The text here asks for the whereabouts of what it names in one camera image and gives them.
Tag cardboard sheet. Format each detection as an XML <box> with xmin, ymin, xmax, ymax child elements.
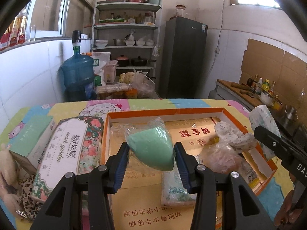
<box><xmin>240</xmin><ymin>38</ymin><xmax>307</xmax><ymax>101</ymax></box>

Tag mint green box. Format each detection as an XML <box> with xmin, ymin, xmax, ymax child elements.
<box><xmin>9</xmin><ymin>115</ymin><xmax>54</xmax><ymax>171</ymax></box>

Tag white sack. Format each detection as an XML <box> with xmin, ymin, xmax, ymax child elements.
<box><xmin>92</xmin><ymin>52</ymin><xmax>111</xmax><ymax>87</ymax></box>

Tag floral tissue box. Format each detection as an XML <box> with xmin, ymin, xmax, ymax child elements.
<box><xmin>31</xmin><ymin>115</ymin><xmax>105</xmax><ymax>202</ymax></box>

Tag wall cable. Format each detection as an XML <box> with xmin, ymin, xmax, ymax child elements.
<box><xmin>216</xmin><ymin>4</ymin><xmax>226</xmax><ymax>50</ymax></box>

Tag red cooking pot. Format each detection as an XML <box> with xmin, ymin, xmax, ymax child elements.
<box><xmin>116</xmin><ymin>55</ymin><xmax>130</xmax><ymax>67</ymax></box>

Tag person's right hand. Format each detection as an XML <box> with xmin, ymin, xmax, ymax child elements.
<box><xmin>273</xmin><ymin>189</ymin><xmax>300</xmax><ymax>227</ymax></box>

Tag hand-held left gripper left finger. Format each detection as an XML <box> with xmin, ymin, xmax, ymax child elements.
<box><xmin>30</xmin><ymin>142</ymin><xmax>130</xmax><ymax>230</ymax></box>

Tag dark refrigerator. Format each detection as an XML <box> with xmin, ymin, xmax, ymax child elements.
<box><xmin>159</xmin><ymin>17</ymin><xmax>209</xmax><ymax>99</ymax></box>

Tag large glass jar red lid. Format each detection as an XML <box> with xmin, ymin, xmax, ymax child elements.
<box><xmin>175</xmin><ymin>5</ymin><xmax>187</xmax><ymax>21</ymax></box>

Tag white plastic bin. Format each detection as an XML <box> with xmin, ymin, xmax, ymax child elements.
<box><xmin>103</xmin><ymin>60</ymin><xmax>119</xmax><ymax>83</ymax></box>

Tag cleaver with wooden handle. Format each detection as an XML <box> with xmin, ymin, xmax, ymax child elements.
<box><xmin>231</xmin><ymin>83</ymin><xmax>258</xmax><ymax>99</ymax></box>

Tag green tray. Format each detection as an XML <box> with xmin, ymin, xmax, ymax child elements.
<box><xmin>99</xmin><ymin>18</ymin><xmax>125</xmax><ymax>24</ymax></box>

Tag blue water jug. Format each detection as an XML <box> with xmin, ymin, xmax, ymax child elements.
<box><xmin>61</xmin><ymin>50</ymin><xmax>97</xmax><ymax>101</ymax></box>

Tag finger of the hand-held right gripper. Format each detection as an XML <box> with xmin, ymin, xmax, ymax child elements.
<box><xmin>254</xmin><ymin>125</ymin><xmax>288</xmax><ymax>160</ymax></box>

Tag group of condiment bottles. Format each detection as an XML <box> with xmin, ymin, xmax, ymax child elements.
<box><xmin>247</xmin><ymin>73</ymin><xmax>277</xmax><ymax>97</ymax></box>

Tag white bowl with pattern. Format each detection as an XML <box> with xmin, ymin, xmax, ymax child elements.
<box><xmin>260</xmin><ymin>91</ymin><xmax>275</xmax><ymax>105</ymax></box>

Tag green makeup sponge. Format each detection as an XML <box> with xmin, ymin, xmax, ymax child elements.
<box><xmin>125</xmin><ymin>117</ymin><xmax>175</xmax><ymax>172</ymax></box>

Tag plastic bag of vegetables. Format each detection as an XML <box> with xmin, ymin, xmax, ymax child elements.
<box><xmin>132</xmin><ymin>68</ymin><xmax>156</xmax><ymax>98</ymax></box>

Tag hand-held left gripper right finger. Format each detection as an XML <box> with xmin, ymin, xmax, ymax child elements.
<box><xmin>174</xmin><ymin>142</ymin><xmax>276</xmax><ymax>230</ymax></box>

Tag kitchen counter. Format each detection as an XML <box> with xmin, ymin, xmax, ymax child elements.
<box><xmin>215</xmin><ymin>79</ymin><xmax>288</xmax><ymax>116</ymax></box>

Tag cooking oil bottle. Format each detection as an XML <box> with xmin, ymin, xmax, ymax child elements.
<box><xmin>9</xmin><ymin>17</ymin><xmax>20</xmax><ymax>47</ymax></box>
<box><xmin>17</xmin><ymin>9</ymin><xmax>27</xmax><ymax>44</ymax></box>
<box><xmin>0</xmin><ymin>26</ymin><xmax>10</xmax><ymax>51</ymax></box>

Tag white patterned cloth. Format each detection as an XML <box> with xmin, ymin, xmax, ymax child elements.
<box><xmin>214</xmin><ymin>121</ymin><xmax>257</xmax><ymax>152</ymax></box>

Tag black wok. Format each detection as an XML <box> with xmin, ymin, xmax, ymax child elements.
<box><xmin>130</xmin><ymin>56</ymin><xmax>157</xmax><ymax>67</ymax></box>

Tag pale yellow cauliflower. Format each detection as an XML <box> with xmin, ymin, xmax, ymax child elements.
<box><xmin>119</xmin><ymin>72</ymin><xmax>135</xmax><ymax>85</ymax></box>

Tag beige teddy bear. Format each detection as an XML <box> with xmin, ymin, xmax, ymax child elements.
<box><xmin>0</xmin><ymin>144</ymin><xmax>23</xmax><ymax>211</ymax></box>

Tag metal shelf rack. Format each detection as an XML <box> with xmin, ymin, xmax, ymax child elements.
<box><xmin>92</xmin><ymin>0</ymin><xmax>163</xmax><ymax>83</ymax></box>

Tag row of jars and bottles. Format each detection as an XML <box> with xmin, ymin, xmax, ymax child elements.
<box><xmin>106</xmin><ymin>11</ymin><xmax>155</xmax><ymax>25</ymax></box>

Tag orange-rimmed gift box tray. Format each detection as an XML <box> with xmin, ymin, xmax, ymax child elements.
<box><xmin>99</xmin><ymin>107</ymin><xmax>277</xmax><ymax>230</ymax></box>

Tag leopard print scrunchie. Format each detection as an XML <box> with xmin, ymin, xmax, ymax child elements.
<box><xmin>16</xmin><ymin>172</ymin><xmax>52</xmax><ymax>222</ymax></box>

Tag floral tissue pack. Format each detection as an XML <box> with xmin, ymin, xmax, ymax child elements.
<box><xmin>161</xmin><ymin>165</ymin><xmax>200</xmax><ymax>207</ymax></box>
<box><xmin>249</xmin><ymin>105</ymin><xmax>281</xmax><ymax>160</ymax></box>

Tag black water pump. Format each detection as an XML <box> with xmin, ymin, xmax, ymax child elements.
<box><xmin>72</xmin><ymin>30</ymin><xmax>82</xmax><ymax>51</ymax></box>

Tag sliding window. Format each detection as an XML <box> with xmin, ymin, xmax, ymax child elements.
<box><xmin>0</xmin><ymin>0</ymin><xmax>95</xmax><ymax>45</ymax></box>

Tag packaged dried noodles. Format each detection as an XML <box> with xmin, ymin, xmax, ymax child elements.
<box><xmin>96</xmin><ymin>83</ymin><xmax>133</xmax><ymax>94</ymax></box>

